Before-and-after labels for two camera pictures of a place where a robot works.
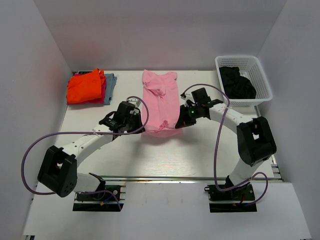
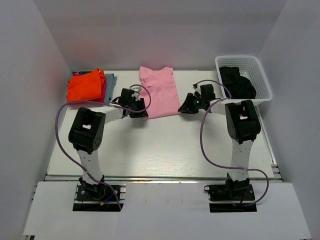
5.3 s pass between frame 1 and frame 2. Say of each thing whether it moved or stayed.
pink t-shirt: moved
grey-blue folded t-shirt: stayed
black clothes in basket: stayed
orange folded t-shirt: stayed
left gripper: moved
